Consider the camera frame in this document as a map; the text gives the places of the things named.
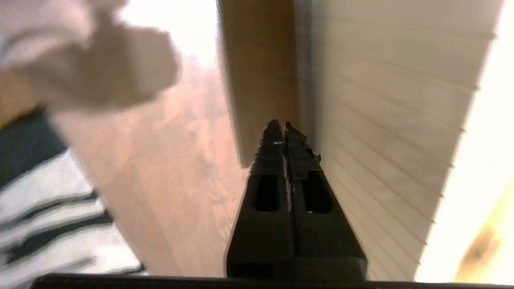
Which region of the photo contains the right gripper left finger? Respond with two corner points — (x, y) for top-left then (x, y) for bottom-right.
(226, 120), (296, 279)

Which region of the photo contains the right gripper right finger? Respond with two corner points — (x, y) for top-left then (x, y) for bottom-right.
(285, 120), (368, 279)

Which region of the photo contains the wide cream drawer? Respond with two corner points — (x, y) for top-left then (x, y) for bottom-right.
(295, 0), (504, 281)

